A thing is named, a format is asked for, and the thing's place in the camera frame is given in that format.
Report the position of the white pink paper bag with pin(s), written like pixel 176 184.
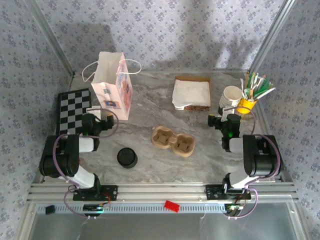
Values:
pixel 110 95

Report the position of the brown cardboard cup carrier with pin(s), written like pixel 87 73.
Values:
pixel 172 141

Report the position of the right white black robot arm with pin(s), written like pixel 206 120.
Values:
pixel 257 155

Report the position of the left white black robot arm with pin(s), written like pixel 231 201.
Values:
pixel 87 145

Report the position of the yellow stirrer holder cup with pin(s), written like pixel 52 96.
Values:
pixel 246 106

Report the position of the white paper cup stack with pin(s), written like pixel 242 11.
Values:
pixel 231 96

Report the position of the black grey checkerboard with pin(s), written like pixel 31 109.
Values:
pixel 72 105

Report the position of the black plastic cup lid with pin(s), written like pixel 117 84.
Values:
pixel 127 157

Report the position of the wooden stir stick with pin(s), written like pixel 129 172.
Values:
pixel 253 80

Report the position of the white green wrapped stirrer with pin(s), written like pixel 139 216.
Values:
pixel 258 82

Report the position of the red toy brick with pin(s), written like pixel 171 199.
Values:
pixel 172 206

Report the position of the small black block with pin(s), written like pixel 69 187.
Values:
pixel 50 210

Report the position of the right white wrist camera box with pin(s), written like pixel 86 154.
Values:
pixel 225 111

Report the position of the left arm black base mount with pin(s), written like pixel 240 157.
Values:
pixel 110 192

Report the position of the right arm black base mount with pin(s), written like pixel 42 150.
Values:
pixel 213 193

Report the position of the aluminium mounting rail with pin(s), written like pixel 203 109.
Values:
pixel 160 191

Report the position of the aluminium frame post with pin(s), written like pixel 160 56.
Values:
pixel 271 32
pixel 50 37

